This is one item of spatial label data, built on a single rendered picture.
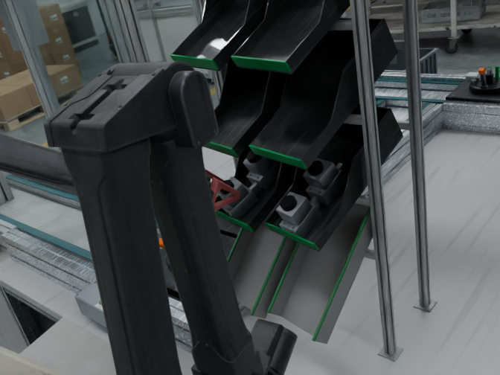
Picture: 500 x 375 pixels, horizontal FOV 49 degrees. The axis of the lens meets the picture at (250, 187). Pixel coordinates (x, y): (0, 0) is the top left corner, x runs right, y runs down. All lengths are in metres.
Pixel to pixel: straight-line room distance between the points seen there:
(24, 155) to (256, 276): 0.54
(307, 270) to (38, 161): 0.56
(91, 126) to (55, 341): 1.12
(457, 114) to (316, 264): 1.20
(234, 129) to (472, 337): 0.66
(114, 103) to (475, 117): 1.81
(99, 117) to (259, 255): 0.79
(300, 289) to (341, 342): 0.19
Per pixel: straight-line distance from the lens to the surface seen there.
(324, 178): 1.00
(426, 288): 1.31
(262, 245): 1.21
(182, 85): 0.49
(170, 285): 1.36
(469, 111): 2.17
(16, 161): 0.95
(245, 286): 1.21
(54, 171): 0.95
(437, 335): 1.28
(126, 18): 1.45
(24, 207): 2.20
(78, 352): 1.46
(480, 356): 1.25
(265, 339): 0.77
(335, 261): 1.10
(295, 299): 1.14
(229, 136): 1.04
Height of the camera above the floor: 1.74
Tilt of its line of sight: 27 degrees down
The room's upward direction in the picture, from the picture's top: 12 degrees counter-clockwise
